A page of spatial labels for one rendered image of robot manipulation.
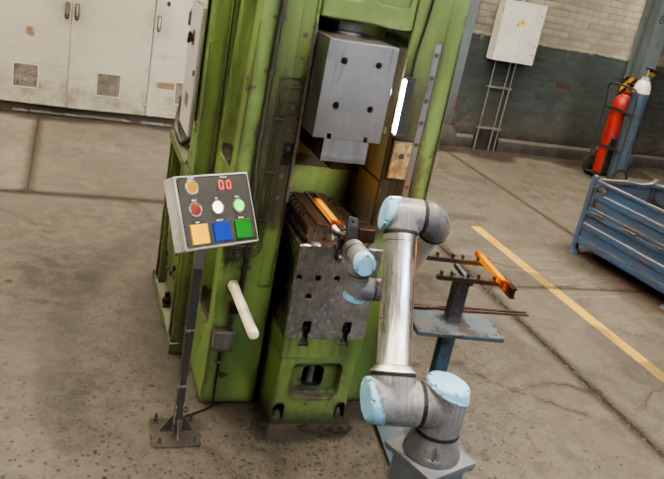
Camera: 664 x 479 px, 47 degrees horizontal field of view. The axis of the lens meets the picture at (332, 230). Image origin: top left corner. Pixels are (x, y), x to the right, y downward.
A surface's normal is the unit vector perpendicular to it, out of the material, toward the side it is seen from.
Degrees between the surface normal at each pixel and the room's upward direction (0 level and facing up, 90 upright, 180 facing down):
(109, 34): 90
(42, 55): 90
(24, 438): 0
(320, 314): 90
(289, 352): 90
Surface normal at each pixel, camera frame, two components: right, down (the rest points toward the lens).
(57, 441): 0.18, -0.92
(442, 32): 0.29, 0.37
